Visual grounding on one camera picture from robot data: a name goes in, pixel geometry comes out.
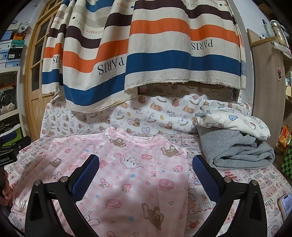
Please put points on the pink cartoon print pants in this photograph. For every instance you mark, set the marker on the pink cartoon print pants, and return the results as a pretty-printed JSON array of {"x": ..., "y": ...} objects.
[{"x": 140, "y": 189}]

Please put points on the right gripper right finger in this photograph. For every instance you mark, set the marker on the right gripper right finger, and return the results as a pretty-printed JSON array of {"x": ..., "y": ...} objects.
[{"x": 250, "y": 216}]

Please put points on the striped Paris curtain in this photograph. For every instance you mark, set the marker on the striped Paris curtain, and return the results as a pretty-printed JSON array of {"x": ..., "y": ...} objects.
[{"x": 98, "y": 53}]

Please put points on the brown cabinet side panel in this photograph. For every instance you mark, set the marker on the brown cabinet side panel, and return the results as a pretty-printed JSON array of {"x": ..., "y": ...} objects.
[{"x": 269, "y": 84}]

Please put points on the pink strawberry print bedsheet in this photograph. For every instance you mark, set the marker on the pink strawberry print bedsheet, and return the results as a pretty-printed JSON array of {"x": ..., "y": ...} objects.
[{"x": 272, "y": 185}]

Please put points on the grey folded blanket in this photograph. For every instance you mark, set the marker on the grey folded blanket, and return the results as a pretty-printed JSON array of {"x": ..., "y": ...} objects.
[{"x": 225, "y": 149}]

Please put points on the wooden door with glass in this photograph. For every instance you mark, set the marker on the wooden door with glass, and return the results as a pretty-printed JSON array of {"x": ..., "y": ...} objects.
[{"x": 35, "y": 100}]

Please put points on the white storage shelf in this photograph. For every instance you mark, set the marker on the white storage shelf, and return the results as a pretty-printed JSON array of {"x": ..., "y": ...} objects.
[{"x": 12, "y": 44}]

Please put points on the white Hello Kitty pillow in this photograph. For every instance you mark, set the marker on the white Hello Kitty pillow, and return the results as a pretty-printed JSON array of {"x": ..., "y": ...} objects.
[{"x": 227, "y": 118}]

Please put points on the green checkered box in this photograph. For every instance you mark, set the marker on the green checkered box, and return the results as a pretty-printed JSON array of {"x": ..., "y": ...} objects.
[{"x": 286, "y": 166}]

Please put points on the baby bear print sheet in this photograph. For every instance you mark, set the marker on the baby bear print sheet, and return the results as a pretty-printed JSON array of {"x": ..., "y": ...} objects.
[{"x": 165, "y": 109}]

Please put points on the smartphone on bed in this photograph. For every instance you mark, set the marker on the smartphone on bed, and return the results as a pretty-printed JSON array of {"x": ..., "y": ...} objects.
[{"x": 285, "y": 205}]

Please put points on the person's left hand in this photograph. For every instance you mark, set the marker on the person's left hand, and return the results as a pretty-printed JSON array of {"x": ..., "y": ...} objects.
[{"x": 6, "y": 200}]

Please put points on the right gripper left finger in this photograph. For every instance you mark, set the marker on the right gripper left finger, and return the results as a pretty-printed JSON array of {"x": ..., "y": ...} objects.
[{"x": 41, "y": 216}]

